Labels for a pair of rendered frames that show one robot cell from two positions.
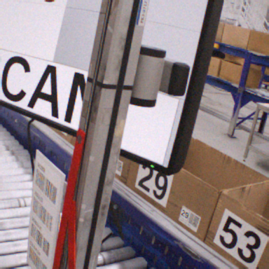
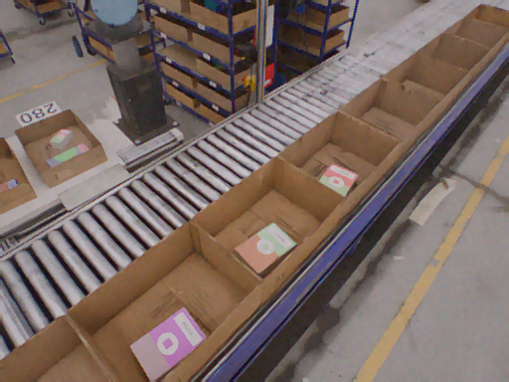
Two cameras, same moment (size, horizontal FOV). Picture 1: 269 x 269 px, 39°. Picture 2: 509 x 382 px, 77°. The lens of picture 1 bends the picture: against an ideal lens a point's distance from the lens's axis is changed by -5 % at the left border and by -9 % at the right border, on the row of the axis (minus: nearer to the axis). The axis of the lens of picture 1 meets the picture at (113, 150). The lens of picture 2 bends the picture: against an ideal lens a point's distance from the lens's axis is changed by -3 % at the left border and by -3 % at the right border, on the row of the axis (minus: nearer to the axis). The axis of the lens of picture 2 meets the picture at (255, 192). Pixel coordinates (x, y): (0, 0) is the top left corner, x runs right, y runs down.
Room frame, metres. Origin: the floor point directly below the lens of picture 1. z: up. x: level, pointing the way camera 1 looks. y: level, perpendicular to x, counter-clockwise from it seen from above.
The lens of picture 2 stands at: (0.13, -1.63, 1.83)
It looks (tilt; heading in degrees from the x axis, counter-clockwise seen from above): 48 degrees down; 79
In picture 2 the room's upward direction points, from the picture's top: 2 degrees clockwise
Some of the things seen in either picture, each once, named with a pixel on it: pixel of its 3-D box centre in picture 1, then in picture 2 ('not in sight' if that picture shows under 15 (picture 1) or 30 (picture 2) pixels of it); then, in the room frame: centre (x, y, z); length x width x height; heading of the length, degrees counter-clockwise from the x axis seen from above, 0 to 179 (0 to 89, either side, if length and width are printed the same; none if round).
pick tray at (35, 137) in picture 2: not in sight; (60, 145); (-0.57, -0.30, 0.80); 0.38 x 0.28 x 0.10; 123
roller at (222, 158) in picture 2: not in sight; (234, 166); (0.24, -0.48, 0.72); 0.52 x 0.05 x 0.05; 128
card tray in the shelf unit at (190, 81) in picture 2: not in sight; (190, 69); (0.04, 1.15, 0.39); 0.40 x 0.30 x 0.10; 128
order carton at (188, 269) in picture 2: not in sight; (172, 310); (-0.01, -1.26, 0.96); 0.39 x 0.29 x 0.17; 38
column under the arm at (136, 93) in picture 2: not in sight; (138, 96); (-0.19, -0.12, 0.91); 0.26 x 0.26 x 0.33; 34
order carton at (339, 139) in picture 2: not in sight; (336, 164); (0.61, -0.78, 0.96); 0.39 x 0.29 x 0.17; 38
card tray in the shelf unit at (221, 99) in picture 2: not in sight; (228, 90); (0.33, 0.76, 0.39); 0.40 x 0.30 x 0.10; 128
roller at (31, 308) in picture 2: not in sight; (31, 309); (-0.53, -1.08, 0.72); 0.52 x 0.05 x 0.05; 128
